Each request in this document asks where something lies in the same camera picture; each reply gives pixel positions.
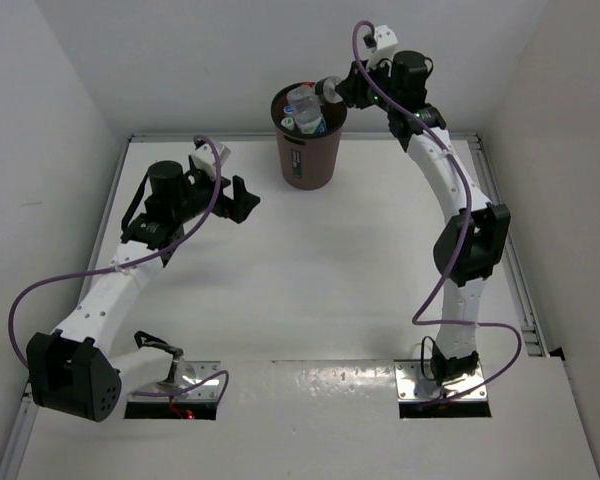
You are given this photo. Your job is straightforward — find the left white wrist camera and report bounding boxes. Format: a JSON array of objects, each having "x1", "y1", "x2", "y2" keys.
[{"x1": 190, "y1": 141, "x2": 231, "y2": 181}]

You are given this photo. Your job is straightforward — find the metal base plate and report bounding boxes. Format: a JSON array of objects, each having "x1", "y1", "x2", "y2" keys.
[
  {"x1": 394, "y1": 360, "x2": 488, "y2": 404},
  {"x1": 127, "y1": 361, "x2": 226, "y2": 404}
]

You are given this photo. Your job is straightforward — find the small black-cap clear bottle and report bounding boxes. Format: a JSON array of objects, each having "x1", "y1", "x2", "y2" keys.
[{"x1": 313, "y1": 76, "x2": 344, "y2": 105}]

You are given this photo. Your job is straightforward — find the blue-label clear water bottle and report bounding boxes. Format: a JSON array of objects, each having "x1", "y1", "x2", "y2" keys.
[{"x1": 287, "y1": 85, "x2": 327, "y2": 135}]

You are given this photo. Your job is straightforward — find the green-label clear water bottle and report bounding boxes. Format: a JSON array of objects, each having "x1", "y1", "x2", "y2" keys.
[{"x1": 281, "y1": 117, "x2": 296, "y2": 131}]

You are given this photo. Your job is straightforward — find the brown plastic waste bin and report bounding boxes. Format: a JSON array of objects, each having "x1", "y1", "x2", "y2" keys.
[{"x1": 270, "y1": 82, "x2": 347, "y2": 190}]

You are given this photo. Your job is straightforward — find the aluminium frame rail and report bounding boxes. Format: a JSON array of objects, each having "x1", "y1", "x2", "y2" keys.
[{"x1": 467, "y1": 134, "x2": 566, "y2": 364}]

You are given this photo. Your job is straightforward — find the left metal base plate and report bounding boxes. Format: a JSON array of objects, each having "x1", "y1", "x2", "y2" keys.
[{"x1": 127, "y1": 361, "x2": 226, "y2": 404}]

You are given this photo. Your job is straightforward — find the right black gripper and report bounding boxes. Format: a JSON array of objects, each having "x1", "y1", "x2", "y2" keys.
[{"x1": 337, "y1": 52, "x2": 399, "y2": 113}]

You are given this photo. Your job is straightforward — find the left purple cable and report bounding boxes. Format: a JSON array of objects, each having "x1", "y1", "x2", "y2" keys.
[{"x1": 7, "y1": 134, "x2": 230, "y2": 399}]

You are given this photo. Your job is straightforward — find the purple cable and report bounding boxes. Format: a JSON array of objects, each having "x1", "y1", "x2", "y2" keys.
[
  {"x1": 352, "y1": 20, "x2": 525, "y2": 405},
  {"x1": 7, "y1": 134, "x2": 230, "y2": 399}
]

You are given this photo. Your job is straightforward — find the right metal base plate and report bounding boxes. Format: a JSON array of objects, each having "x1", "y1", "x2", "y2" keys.
[{"x1": 394, "y1": 360, "x2": 488, "y2": 404}]

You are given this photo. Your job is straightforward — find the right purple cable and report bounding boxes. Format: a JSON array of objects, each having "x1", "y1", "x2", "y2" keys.
[{"x1": 352, "y1": 20, "x2": 525, "y2": 405}]

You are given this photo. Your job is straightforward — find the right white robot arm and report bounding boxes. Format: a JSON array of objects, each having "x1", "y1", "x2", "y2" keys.
[{"x1": 336, "y1": 51, "x2": 511, "y2": 386}]

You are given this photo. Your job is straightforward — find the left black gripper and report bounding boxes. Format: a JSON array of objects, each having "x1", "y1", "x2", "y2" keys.
[{"x1": 171, "y1": 163, "x2": 258, "y2": 222}]

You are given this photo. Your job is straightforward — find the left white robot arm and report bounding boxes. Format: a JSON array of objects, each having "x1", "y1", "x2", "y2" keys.
[{"x1": 26, "y1": 158, "x2": 260, "y2": 422}]

